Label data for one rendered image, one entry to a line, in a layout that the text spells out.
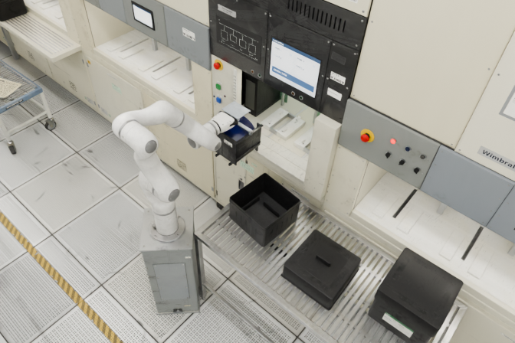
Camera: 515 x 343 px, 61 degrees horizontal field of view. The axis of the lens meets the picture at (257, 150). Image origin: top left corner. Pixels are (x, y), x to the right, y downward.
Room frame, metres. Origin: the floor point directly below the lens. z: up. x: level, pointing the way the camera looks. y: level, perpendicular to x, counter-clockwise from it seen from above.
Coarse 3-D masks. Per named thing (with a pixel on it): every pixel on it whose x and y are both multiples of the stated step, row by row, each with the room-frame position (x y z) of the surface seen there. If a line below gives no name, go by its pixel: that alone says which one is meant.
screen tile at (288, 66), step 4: (276, 48) 1.85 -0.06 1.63; (280, 48) 1.83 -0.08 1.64; (276, 52) 1.85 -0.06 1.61; (280, 52) 1.83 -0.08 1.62; (284, 52) 1.81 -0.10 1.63; (288, 52) 1.80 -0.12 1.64; (284, 56) 1.81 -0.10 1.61; (288, 56) 1.80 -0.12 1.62; (276, 60) 1.84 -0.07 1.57; (280, 60) 1.83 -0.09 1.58; (288, 60) 1.80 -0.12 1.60; (292, 60) 1.78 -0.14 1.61; (276, 64) 1.84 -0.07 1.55; (280, 64) 1.82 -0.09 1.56; (284, 64) 1.81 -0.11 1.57; (288, 64) 1.80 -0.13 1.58; (292, 64) 1.78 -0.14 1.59; (284, 68) 1.81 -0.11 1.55; (288, 68) 1.80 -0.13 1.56; (292, 68) 1.78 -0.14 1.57
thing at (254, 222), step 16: (240, 192) 1.54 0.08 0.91; (256, 192) 1.63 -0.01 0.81; (272, 192) 1.63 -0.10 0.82; (288, 192) 1.55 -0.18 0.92; (240, 208) 1.42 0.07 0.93; (256, 208) 1.54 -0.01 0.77; (272, 208) 1.53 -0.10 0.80; (288, 208) 1.54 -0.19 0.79; (240, 224) 1.41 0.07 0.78; (256, 224) 1.33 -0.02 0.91; (272, 224) 1.33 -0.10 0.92; (288, 224) 1.43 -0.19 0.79; (256, 240) 1.33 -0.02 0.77
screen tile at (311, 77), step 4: (296, 56) 1.77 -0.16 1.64; (296, 60) 1.77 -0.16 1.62; (300, 60) 1.76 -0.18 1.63; (304, 60) 1.74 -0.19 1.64; (308, 60) 1.73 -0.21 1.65; (300, 64) 1.75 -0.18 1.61; (304, 64) 1.74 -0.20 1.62; (308, 64) 1.73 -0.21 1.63; (316, 64) 1.70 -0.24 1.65; (296, 68) 1.77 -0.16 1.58; (308, 68) 1.73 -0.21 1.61; (312, 68) 1.71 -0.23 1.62; (316, 68) 1.70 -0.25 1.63; (296, 72) 1.77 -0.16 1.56; (300, 72) 1.75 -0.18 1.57; (304, 72) 1.74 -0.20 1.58; (312, 72) 1.71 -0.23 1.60; (316, 72) 1.70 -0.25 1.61; (300, 76) 1.75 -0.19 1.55; (304, 76) 1.74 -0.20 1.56; (308, 76) 1.72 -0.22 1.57; (312, 76) 1.71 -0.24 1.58; (308, 80) 1.72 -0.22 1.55; (312, 80) 1.71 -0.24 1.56
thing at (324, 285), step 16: (304, 240) 1.28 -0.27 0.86; (320, 240) 1.29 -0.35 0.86; (304, 256) 1.19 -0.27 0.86; (320, 256) 1.18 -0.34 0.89; (336, 256) 1.20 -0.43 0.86; (352, 256) 1.20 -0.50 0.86; (288, 272) 1.11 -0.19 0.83; (304, 272) 1.10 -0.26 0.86; (320, 272) 1.11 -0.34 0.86; (336, 272) 1.11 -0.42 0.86; (352, 272) 1.12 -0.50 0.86; (304, 288) 1.05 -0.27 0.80; (320, 288) 1.02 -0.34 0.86; (336, 288) 1.03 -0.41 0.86; (320, 304) 0.99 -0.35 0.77
